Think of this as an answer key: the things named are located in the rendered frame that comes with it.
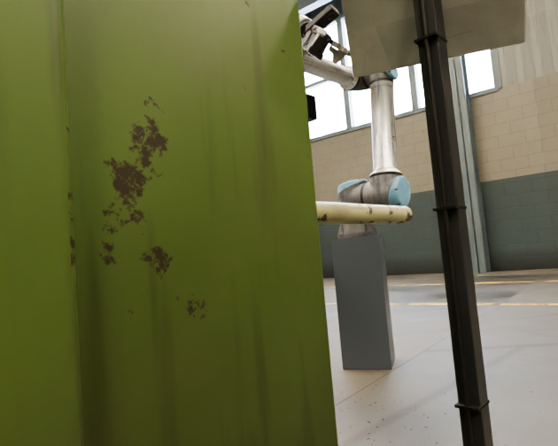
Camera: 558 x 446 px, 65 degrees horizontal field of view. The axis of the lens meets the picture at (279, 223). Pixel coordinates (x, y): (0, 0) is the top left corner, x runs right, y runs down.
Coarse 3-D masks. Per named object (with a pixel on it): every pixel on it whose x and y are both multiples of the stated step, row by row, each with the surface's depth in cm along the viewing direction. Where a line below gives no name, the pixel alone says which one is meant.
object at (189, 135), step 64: (64, 0) 46; (128, 0) 52; (192, 0) 59; (256, 0) 68; (128, 64) 51; (192, 64) 58; (256, 64) 67; (128, 128) 50; (192, 128) 56; (256, 128) 65; (128, 192) 49; (192, 192) 55; (256, 192) 63; (128, 256) 48; (192, 256) 54; (256, 256) 62; (320, 256) 73; (128, 320) 47; (192, 320) 53; (256, 320) 61; (320, 320) 71; (128, 384) 46; (192, 384) 52; (256, 384) 59; (320, 384) 69
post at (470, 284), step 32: (416, 0) 83; (416, 32) 83; (448, 64) 82; (448, 96) 80; (448, 128) 79; (448, 160) 79; (448, 192) 79; (448, 288) 79; (480, 352) 78; (480, 384) 76; (480, 416) 75
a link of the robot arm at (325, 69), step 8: (304, 56) 181; (304, 64) 183; (312, 64) 186; (320, 64) 190; (328, 64) 194; (336, 64) 200; (312, 72) 190; (320, 72) 192; (328, 72) 195; (336, 72) 199; (344, 72) 204; (352, 72) 209; (328, 80) 202; (336, 80) 203; (344, 80) 206; (352, 80) 210; (360, 80) 212; (344, 88) 215; (352, 88) 214; (360, 88) 215; (368, 88) 217
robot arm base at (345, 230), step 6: (342, 228) 208; (348, 228) 204; (354, 228) 203; (360, 228) 203; (366, 228) 204; (372, 228) 205; (342, 234) 206; (348, 234) 204; (354, 234) 202; (360, 234) 202; (366, 234) 202; (372, 234) 204
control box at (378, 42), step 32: (352, 0) 89; (384, 0) 88; (448, 0) 85; (480, 0) 84; (512, 0) 83; (352, 32) 92; (384, 32) 90; (448, 32) 88; (480, 32) 86; (512, 32) 85; (352, 64) 95; (384, 64) 93; (416, 64) 92
